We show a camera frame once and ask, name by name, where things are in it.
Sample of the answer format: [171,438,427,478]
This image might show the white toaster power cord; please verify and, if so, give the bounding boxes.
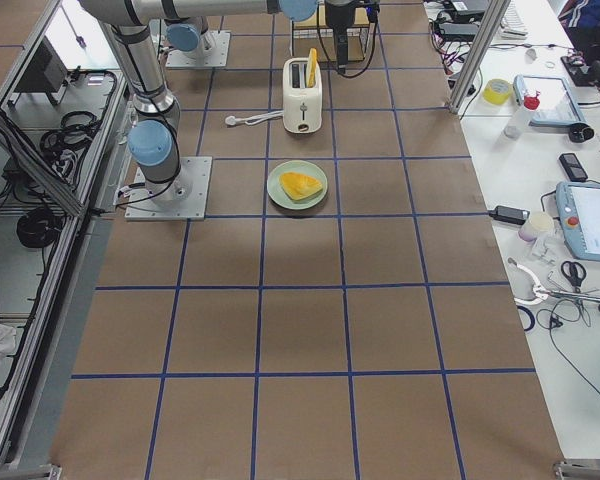
[224,110,285,127]

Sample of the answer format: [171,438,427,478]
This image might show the black coiled cables left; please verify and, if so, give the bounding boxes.
[38,110,104,177]

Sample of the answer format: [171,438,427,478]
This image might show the white curved bracket tool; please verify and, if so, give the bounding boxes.
[507,257,549,307]

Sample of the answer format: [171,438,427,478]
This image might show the blue teach pendant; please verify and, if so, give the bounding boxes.
[555,182,600,261]
[513,75,585,127]

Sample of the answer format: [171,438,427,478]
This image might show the cream white toaster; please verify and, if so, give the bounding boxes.
[282,58,322,134]

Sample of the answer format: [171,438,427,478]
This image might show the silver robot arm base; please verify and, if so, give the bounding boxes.
[165,16,215,53]

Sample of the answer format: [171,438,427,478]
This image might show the black power brick far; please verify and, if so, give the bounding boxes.
[433,21,479,42]

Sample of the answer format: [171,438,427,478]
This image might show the blue teach pendant far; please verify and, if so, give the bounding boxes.
[513,75,585,127]

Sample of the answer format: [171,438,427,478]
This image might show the green round plate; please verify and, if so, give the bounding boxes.
[266,160,328,210]

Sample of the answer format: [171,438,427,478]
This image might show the black scissors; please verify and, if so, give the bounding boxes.
[560,260,587,293]

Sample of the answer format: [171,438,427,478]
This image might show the yellow tape roll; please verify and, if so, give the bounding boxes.
[483,78,513,105]

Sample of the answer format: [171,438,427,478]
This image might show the black remote device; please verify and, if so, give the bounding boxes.
[559,153,588,183]

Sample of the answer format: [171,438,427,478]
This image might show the white purple cup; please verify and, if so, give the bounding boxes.
[518,211,555,242]

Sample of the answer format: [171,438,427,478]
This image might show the blue teach pendant near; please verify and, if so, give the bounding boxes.
[555,182,600,261]

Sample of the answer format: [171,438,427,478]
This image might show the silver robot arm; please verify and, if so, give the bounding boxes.
[81,1,318,202]

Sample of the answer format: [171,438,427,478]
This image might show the black power adapter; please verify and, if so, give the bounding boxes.
[488,205,530,225]

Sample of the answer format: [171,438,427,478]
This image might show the yellow toast slice in toaster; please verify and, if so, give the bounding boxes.
[305,47,318,88]

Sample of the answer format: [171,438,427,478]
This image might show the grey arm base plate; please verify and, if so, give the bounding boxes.
[166,25,231,69]
[123,156,212,221]

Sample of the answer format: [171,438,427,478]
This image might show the white plastic bottle red cap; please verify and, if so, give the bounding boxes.
[503,92,540,140]

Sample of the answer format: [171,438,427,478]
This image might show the yellow bread slice on plate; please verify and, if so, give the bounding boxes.
[279,171,323,202]

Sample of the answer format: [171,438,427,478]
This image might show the aluminium frame post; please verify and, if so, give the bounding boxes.
[448,0,510,114]

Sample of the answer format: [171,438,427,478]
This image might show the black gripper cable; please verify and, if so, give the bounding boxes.
[316,18,380,80]

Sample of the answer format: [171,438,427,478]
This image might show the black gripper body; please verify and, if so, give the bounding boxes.
[325,0,379,30]

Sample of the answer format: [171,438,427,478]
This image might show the black wire rack shelf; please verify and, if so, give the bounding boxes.
[290,1,379,67]

